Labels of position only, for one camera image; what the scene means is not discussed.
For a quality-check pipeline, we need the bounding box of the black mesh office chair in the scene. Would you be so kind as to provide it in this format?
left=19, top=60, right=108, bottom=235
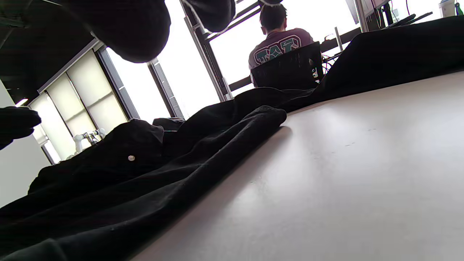
left=251, top=42, right=324, bottom=90

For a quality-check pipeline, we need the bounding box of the black keyboard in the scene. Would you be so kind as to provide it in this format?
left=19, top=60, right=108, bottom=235
left=386, top=12, right=434, bottom=28

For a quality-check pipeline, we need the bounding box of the person's right hand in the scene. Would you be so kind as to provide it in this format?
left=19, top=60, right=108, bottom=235
left=69, top=0, right=283, bottom=63

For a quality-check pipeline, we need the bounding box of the white bottle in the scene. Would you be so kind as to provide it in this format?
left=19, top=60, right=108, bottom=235
left=439, top=0, right=457, bottom=18

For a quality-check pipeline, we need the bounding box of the computer monitor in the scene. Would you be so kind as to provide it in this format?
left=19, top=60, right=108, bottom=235
left=344, top=0, right=394, bottom=28

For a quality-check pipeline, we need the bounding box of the black cable bundle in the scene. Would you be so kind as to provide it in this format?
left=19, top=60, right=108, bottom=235
left=320, top=54, right=337, bottom=75

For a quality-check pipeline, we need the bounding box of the beige roller blind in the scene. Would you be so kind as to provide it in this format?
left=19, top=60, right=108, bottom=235
left=29, top=92, right=77, bottom=162
left=67, top=49, right=128, bottom=137
left=46, top=74, right=97, bottom=145

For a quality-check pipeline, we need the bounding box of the person's left hand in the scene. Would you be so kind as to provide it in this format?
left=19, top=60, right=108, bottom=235
left=0, top=107, right=42, bottom=150

